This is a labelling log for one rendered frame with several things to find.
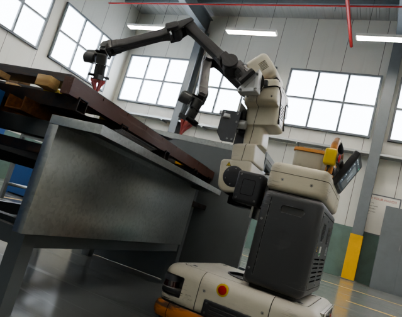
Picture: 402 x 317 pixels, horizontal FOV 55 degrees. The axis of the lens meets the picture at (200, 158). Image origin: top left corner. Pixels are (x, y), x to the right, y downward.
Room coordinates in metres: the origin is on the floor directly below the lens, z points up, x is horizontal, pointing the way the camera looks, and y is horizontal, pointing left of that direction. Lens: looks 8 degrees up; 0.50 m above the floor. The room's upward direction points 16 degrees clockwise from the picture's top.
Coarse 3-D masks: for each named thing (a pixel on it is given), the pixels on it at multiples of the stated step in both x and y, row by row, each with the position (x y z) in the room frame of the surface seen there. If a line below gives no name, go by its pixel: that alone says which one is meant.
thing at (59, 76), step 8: (0, 64) 1.43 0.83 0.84; (8, 72) 1.42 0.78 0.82; (16, 72) 1.39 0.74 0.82; (24, 72) 1.38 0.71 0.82; (32, 72) 1.37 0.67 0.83; (40, 72) 1.35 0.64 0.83; (48, 72) 1.34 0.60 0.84; (56, 72) 1.33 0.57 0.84; (16, 80) 1.51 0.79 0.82; (24, 80) 1.47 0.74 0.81; (32, 80) 1.43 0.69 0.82; (32, 88) 1.67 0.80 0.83; (40, 88) 1.67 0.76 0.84; (88, 112) 1.76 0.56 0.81; (168, 160) 2.76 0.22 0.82
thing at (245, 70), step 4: (240, 68) 1.75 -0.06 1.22; (244, 68) 1.75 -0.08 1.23; (248, 68) 1.75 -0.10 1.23; (236, 72) 1.77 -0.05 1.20; (240, 72) 1.74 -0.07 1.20; (244, 72) 1.73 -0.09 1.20; (248, 72) 1.70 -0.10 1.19; (252, 72) 1.71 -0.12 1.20; (236, 76) 1.79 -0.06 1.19; (240, 76) 1.74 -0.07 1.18; (244, 76) 1.71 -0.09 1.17; (248, 76) 1.72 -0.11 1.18; (240, 80) 1.71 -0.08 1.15; (244, 80) 1.73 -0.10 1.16
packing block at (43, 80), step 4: (40, 76) 1.29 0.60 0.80; (44, 76) 1.28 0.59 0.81; (48, 76) 1.28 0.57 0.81; (36, 80) 1.29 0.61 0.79; (40, 80) 1.29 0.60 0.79; (44, 80) 1.28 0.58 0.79; (48, 80) 1.28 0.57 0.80; (52, 80) 1.29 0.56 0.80; (56, 80) 1.30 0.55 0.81; (36, 84) 1.30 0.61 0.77; (40, 84) 1.29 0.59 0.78; (44, 84) 1.28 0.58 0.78; (48, 84) 1.28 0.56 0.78; (52, 84) 1.29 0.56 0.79; (56, 84) 1.31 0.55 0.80; (44, 88) 1.32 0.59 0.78; (48, 88) 1.30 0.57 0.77; (52, 88) 1.30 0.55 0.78; (56, 88) 1.31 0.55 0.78
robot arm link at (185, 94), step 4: (184, 92) 1.96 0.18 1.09; (188, 92) 1.99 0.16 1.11; (200, 92) 1.98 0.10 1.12; (204, 92) 1.98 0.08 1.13; (180, 96) 1.96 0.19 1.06; (184, 96) 1.95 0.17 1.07; (188, 96) 1.95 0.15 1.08; (196, 96) 1.99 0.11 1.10; (200, 96) 1.98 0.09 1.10; (204, 96) 1.98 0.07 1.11; (180, 100) 1.97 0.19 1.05; (184, 100) 1.96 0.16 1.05; (188, 100) 1.95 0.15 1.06; (192, 100) 2.02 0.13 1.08
